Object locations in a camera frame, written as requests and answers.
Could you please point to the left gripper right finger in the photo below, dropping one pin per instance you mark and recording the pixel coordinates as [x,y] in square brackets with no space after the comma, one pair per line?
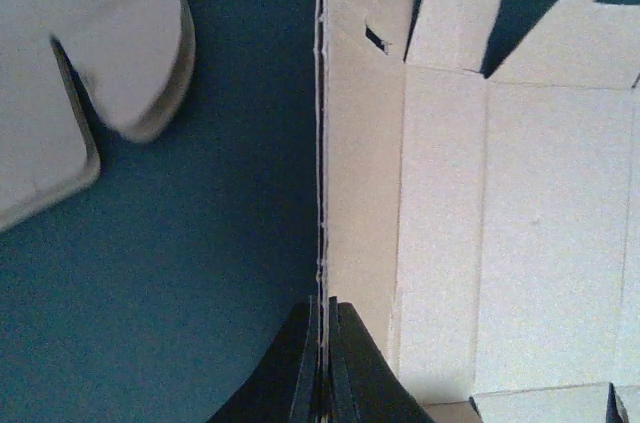
[362,387]

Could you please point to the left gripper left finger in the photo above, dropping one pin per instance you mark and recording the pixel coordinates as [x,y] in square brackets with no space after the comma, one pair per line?
[282,386]

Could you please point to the cardboard box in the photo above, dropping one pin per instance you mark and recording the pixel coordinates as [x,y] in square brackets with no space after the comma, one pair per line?
[485,223]

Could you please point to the stack of flat cardboard blanks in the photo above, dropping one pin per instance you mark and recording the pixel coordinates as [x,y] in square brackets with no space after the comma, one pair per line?
[132,60]

